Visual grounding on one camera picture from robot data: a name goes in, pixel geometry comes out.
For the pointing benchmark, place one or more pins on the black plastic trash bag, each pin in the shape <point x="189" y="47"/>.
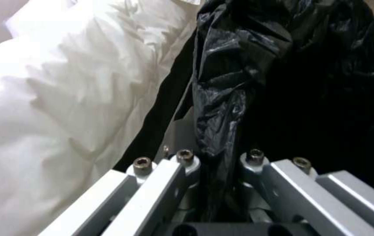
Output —
<point x="272" y="73"/>

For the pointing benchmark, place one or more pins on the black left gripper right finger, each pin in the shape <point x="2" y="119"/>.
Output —
<point x="305" y="196"/>

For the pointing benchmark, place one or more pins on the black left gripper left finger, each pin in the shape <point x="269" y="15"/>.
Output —
<point x="147" y="196"/>

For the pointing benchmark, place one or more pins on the white bed duvet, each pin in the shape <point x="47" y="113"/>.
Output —
<point x="75" y="86"/>

